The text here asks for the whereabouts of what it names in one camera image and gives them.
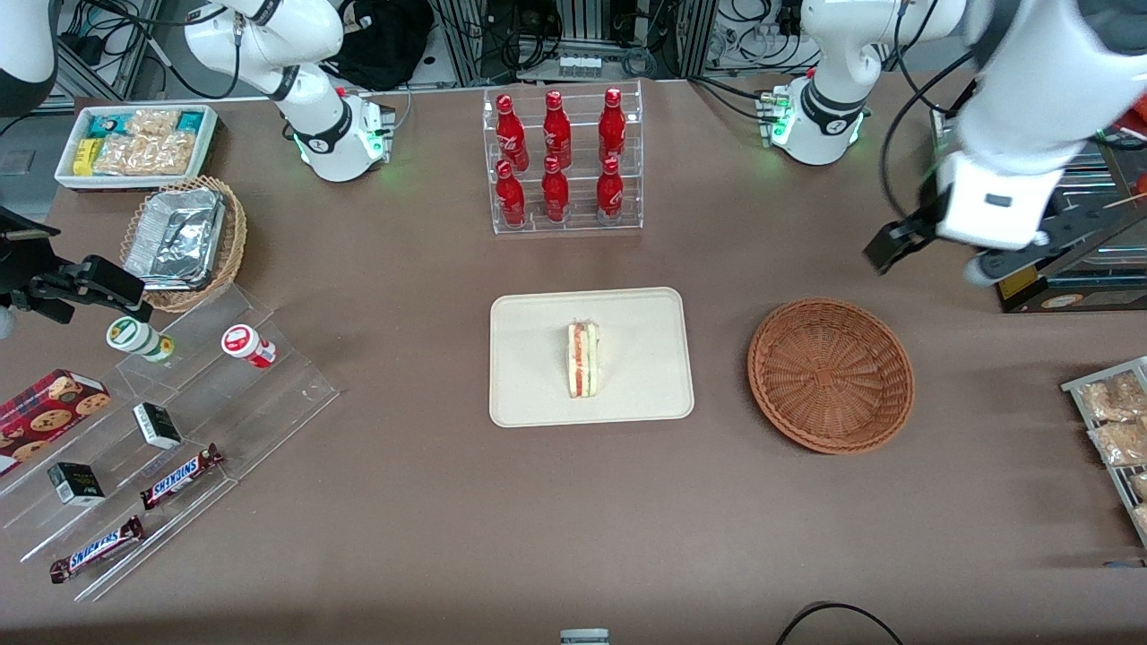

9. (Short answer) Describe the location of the triangle sandwich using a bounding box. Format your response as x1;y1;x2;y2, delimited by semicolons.
566;321;600;400

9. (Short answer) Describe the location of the aluminium foil tray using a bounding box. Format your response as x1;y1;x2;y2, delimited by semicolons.
124;187;226;291

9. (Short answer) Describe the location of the oval tan wicker basket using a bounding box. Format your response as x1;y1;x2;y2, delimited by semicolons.
120;175;248;314

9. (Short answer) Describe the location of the tray of packaged pastries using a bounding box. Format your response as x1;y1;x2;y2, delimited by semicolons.
1060;357;1147;547

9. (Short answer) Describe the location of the round brown wicker basket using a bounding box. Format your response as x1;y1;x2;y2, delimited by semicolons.
746;297;916;455

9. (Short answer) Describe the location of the cream plastic tray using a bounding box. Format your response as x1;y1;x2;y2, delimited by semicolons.
488;287;696;429

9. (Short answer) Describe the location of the white plastic snack bin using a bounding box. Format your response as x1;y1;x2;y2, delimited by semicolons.
54;103;220;194

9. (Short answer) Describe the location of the green-lidded white cup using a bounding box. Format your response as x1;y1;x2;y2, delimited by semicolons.
106;315;177;364

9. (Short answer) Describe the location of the red chocolate cookie box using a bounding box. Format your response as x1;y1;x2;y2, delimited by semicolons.
0;369;113;477

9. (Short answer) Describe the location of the small black carton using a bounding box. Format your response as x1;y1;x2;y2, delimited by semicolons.
47;462;107;508
133;402;184;451

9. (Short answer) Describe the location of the red-lidded white cup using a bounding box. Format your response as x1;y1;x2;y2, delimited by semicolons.
221;324;278;370

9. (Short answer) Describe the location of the clear acrylic stepped shelf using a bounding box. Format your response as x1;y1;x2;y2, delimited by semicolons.
0;282;341;603

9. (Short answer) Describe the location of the brown Snickers bar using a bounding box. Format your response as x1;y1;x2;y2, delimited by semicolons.
49;515;145;585
139;443;225;512

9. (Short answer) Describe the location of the red cola bottle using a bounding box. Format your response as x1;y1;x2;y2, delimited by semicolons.
542;90;574;169
596;156;625;221
496;94;530;171
599;88;627;163
496;159;527;229
541;155;572;224

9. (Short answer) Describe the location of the clear acrylic bottle rack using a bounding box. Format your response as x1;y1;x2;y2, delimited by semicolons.
482;79;644;236

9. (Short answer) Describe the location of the black bag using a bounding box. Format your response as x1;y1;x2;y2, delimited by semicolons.
327;0;436;90

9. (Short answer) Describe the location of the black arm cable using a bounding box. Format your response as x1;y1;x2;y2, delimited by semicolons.
881;49;978;225
134;0;247;101

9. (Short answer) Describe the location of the black table cable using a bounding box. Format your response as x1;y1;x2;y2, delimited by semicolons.
775;602;906;645

